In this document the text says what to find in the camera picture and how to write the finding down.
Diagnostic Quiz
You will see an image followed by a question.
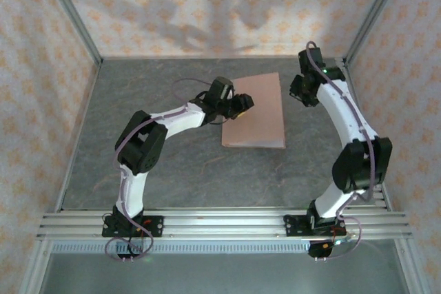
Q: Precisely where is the brown paper folder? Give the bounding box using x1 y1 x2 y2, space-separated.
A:
220 71 287 151

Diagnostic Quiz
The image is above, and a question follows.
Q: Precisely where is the thin aluminium side strip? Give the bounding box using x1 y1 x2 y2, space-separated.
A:
51 61 103 213

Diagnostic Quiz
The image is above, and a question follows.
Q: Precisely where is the black connector block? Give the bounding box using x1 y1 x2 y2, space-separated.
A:
308 240 340 262
116 242 145 262

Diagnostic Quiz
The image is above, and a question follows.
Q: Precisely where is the grey metal lower panel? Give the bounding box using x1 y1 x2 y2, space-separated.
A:
37 251 411 294

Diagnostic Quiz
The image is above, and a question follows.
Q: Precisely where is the aluminium upright frame post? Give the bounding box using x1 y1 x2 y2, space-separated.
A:
344 0 411 66
37 0 104 66

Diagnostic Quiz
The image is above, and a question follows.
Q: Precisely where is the aluminium front rail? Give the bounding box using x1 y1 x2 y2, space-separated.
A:
36 206 413 242

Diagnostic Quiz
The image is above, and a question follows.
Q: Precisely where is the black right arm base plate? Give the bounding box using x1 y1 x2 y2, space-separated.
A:
283 214 345 238

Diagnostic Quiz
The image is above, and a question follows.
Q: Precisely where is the wide aluminium side rail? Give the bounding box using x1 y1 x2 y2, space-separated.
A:
336 58 393 212

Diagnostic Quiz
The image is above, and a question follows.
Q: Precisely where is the grey slotted cable duct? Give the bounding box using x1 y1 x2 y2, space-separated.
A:
48 241 311 255

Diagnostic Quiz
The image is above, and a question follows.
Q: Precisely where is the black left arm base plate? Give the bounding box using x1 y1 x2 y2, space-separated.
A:
101 216 164 239

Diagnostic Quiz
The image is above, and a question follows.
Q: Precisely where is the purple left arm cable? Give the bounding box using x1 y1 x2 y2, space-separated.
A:
104 77 216 263

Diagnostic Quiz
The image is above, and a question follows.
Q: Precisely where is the aluminium lower frame leg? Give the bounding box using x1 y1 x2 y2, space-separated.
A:
394 238 431 294
20 238 52 294

